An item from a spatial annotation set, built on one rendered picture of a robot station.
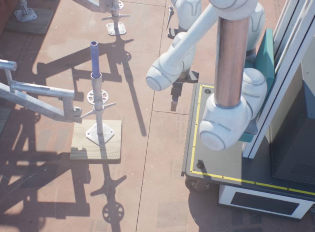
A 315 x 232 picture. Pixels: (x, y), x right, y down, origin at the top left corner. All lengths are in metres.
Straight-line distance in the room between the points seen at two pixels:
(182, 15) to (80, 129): 1.10
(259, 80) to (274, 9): 2.27
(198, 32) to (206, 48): 1.79
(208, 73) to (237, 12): 1.88
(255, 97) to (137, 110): 1.26
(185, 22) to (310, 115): 0.70
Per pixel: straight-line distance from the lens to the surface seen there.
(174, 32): 2.00
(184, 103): 2.79
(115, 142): 2.52
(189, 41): 1.46
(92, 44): 2.03
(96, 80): 2.15
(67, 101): 2.35
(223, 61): 1.32
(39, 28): 3.34
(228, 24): 1.23
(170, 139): 2.58
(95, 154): 2.47
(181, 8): 1.87
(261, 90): 1.62
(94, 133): 2.56
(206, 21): 1.45
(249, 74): 1.63
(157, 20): 3.45
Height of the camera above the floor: 2.08
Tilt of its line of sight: 50 degrees down
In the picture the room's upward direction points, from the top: 8 degrees clockwise
